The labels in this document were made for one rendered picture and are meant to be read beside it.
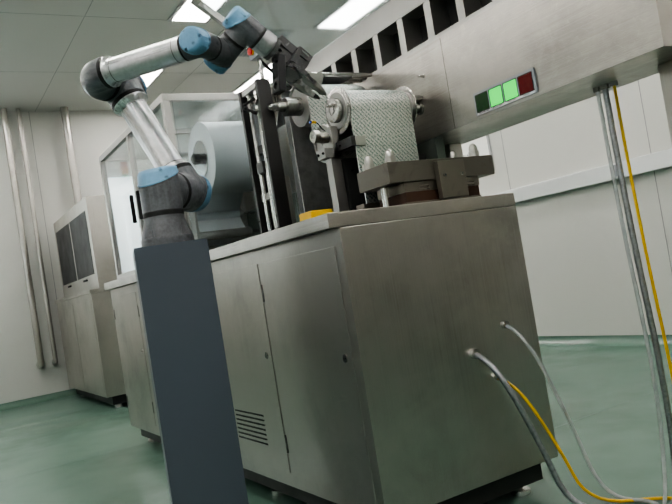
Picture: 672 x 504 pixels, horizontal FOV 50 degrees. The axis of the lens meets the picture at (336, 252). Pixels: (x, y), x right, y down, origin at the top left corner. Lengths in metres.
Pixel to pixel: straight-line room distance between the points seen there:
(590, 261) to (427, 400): 3.21
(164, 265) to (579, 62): 1.22
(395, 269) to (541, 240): 3.45
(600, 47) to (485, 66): 0.41
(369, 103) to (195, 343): 0.91
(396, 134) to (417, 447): 0.98
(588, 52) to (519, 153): 3.43
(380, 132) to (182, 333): 0.87
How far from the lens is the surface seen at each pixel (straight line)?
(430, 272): 1.99
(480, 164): 2.25
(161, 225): 2.06
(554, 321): 5.35
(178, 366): 2.02
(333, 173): 2.26
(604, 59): 1.97
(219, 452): 2.06
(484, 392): 2.10
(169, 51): 2.13
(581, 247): 5.09
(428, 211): 2.01
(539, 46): 2.11
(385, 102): 2.33
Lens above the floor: 0.74
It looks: 2 degrees up
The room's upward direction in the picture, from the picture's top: 9 degrees counter-clockwise
